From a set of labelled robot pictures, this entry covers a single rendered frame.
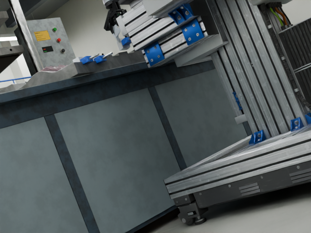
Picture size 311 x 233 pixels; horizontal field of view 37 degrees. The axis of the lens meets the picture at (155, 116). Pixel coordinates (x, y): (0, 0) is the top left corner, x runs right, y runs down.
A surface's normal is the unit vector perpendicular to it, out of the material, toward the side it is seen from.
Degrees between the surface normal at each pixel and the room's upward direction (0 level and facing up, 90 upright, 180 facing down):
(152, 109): 90
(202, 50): 90
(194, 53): 90
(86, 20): 90
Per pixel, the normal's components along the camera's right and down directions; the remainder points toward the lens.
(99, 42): -0.56, 0.18
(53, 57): 0.63, -0.29
